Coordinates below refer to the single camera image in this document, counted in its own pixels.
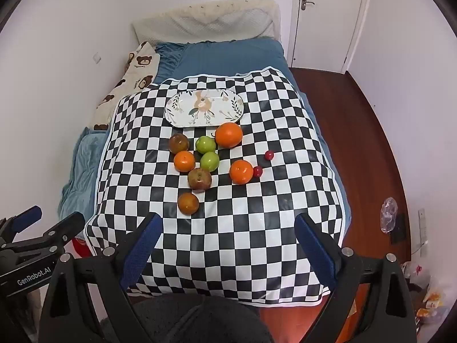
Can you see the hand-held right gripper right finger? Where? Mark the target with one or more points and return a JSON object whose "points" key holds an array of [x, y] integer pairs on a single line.
{"points": [[317, 253]]}

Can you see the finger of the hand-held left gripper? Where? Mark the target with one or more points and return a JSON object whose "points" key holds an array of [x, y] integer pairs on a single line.
{"points": [[28, 216], [68, 227]]}

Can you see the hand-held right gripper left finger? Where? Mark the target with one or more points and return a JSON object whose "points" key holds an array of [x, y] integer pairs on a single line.
{"points": [[142, 246]]}

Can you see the red yellow apple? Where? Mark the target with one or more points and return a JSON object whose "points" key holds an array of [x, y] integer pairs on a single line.
{"points": [[199, 178]]}

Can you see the small orange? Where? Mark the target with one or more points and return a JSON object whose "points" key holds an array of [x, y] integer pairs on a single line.
{"points": [[184, 160], [241, 171]]}

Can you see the green apple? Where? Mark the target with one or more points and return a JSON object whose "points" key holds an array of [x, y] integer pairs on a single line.
{"points": [[205, 144], [209, 160]]}

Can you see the large orange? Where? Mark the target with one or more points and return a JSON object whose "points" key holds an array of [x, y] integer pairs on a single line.
{"points": [[228, 134]]}

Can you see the oval floral plate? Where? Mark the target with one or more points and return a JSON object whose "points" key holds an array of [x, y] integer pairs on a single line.
{"points": [[203, 107]]}

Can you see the dark mottled orange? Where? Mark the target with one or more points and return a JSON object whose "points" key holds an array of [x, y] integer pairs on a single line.
{"points": [[188, 203]]}

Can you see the clear plastic bag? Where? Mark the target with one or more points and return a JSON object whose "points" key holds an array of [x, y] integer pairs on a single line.
{"points": [[388, 214]]}

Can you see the black white checkered cloth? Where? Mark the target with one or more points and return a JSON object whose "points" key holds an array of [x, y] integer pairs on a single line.
{"points": [[232, 221]]}

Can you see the dark fabric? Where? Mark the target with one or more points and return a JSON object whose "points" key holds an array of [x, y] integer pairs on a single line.
{"points": [[200, 319]]}

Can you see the red cherry tomato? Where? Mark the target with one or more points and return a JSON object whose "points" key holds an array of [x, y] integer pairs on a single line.
{"points": [[257, 171], [269, 155]]}

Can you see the white power strip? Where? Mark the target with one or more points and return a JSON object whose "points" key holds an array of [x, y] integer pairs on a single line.
{"points": [[422, 232]]}

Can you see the dark red apple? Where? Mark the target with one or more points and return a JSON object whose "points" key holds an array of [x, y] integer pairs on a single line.
{"points": [[178, 143]]}

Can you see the pile of packets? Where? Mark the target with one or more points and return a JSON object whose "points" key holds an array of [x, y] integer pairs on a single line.
{"points": [[428, 293]]}

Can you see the bear print pillow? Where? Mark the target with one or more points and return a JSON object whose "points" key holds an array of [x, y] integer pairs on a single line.
{"points": [[139, 75]]}

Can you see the blue bedsheet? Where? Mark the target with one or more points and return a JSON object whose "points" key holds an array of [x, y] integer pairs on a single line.
{"points": [[221, 57]]}

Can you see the white door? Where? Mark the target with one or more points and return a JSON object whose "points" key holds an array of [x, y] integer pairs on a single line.
{"points": [[328, 18]]}

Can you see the cream quilted pillow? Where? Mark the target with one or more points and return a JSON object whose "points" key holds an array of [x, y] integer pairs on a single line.
{"points": [[207, 18]]}

